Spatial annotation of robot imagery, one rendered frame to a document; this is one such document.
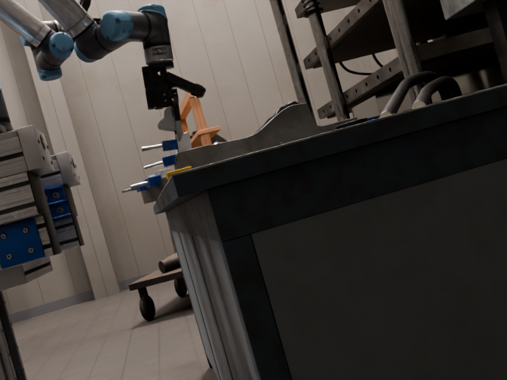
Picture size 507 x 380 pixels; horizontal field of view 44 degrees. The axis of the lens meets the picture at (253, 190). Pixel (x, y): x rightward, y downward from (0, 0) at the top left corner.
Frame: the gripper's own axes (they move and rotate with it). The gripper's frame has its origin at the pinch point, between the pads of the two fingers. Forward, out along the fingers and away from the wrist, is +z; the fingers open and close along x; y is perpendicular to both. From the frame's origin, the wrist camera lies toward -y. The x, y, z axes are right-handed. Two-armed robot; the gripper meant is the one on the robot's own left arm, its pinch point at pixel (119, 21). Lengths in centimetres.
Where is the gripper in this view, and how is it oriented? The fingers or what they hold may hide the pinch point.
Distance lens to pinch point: 235.7
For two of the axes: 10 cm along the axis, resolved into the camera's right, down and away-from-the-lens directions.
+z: 7.9, -2.2, 5.7
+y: 1.9, 9.8, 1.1
